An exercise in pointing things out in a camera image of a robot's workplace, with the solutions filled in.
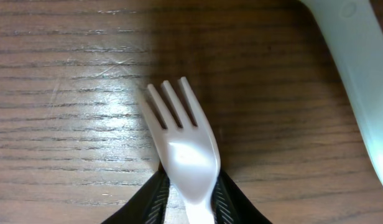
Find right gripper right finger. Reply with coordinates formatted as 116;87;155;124
212;169;272;224

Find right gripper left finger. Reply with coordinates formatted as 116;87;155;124
102;164;170;224

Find white plastic fork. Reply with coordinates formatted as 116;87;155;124
137;77;221;224

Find mint green plastic fork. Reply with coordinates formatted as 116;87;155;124
302;0;383;185

